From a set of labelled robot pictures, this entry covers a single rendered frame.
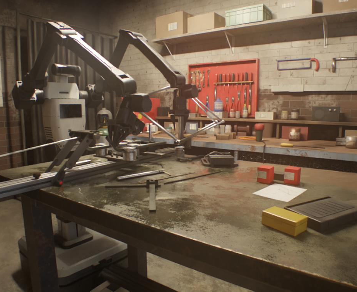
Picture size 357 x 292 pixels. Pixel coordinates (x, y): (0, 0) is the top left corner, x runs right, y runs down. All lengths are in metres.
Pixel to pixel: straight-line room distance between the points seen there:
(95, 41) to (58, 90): 2.42
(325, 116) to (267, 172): 1.92
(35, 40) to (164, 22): 1.51
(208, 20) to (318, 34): 1.11
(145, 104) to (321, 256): 0.75
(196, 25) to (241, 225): 2.79
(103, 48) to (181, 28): 1.36
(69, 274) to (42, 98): 1.00
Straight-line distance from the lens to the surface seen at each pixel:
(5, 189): 0.89
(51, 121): 1.70
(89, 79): 3.95
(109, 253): 1.80
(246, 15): 2.96
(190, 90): 1.31
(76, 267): 1.70
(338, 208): 0.70
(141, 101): 1.02
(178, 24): 3.34
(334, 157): 2.16
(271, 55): 3.09
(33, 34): 3.62
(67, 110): 1.71
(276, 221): 0.60
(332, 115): 2.79
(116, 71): 1.10
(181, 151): 1.35
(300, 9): 2.87
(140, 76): 3.96
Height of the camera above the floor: 1.13
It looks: 8 degrees down
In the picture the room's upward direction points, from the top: straight up
